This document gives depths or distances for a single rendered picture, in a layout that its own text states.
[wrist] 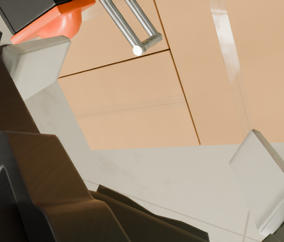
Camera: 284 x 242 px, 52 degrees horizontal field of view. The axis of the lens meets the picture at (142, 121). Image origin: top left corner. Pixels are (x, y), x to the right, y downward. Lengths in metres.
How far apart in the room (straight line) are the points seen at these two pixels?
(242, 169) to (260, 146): 0.02
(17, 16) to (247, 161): 0.22
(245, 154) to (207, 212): 2.06
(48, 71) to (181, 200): 2.13
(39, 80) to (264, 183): 0.13
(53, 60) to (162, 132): 1.05
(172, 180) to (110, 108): 1.03
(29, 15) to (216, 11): 0.74
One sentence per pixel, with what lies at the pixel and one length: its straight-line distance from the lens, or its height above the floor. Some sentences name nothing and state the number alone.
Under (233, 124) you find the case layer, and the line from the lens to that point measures 1.08.
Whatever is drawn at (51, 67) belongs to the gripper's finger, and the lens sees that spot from 0.18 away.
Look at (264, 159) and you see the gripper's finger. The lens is 0.18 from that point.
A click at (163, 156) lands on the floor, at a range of 2.05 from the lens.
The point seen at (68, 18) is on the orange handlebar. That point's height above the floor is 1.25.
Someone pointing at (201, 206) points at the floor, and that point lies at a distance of 2.23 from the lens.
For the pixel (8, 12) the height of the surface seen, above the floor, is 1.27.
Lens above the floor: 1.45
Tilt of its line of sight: 48 degrees down
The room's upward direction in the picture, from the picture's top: 137 degrees counter-clockwise
